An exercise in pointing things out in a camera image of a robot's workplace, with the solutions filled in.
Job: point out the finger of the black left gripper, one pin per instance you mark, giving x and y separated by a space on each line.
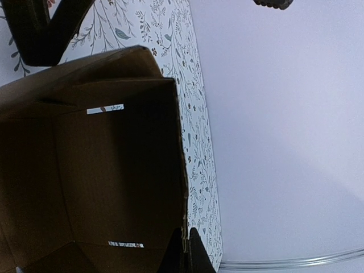
41 39

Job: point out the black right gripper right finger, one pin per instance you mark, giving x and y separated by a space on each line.
197 260

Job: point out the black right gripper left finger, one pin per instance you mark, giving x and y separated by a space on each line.
173 259

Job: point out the brown cardboard box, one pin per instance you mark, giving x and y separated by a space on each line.
92 169

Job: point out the floral patterned table mat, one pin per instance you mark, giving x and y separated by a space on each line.
166 29

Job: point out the right aluminium frame post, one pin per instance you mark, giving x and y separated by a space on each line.
291 264

